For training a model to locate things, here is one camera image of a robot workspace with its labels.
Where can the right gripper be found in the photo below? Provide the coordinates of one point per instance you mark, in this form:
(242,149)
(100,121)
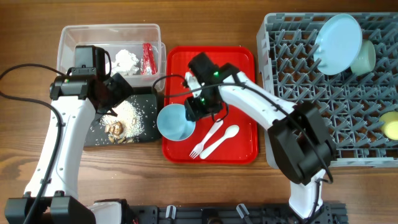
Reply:
(193,109)

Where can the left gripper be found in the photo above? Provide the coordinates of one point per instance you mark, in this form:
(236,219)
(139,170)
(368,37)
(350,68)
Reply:
(121,89)

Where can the white napkin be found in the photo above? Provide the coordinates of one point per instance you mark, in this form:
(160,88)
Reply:
(111,68)
(126,63)

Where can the rice and food scraps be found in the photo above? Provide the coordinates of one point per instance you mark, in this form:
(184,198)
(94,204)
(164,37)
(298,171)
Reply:
(124,121)

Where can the white plastic spoon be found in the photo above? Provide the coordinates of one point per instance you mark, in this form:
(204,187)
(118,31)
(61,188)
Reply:
(229,133)

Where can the red sauce packet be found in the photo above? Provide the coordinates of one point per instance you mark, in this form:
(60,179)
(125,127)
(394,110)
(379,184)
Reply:
(148,66)

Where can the light blue small bowl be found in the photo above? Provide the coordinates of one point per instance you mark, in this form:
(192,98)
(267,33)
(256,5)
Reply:
(173,124)

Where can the white plastic fork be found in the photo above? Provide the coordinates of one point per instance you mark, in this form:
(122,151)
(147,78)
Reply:
(200,146)

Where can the light blue plate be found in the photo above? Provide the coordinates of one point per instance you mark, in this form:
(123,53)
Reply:
(339,42)

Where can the mint green bowl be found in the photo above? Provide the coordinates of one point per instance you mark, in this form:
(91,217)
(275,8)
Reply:
(366,60)

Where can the yellow plastic cup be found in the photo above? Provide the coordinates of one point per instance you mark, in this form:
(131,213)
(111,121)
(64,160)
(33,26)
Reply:
(390,122)

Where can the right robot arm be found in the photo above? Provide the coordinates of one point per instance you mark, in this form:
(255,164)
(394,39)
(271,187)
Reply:
(301,144)

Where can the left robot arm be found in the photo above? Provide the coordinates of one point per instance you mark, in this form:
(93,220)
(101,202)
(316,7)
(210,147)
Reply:
(83,94)

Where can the grey dishwasher rack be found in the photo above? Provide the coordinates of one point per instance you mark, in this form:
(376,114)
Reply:
(351,106)

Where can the black plastic tray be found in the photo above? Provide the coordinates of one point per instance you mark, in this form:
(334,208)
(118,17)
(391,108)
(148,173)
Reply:
(149,105)

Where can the clear plastic bin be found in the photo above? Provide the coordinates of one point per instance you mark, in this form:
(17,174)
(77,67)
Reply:
(115,38)

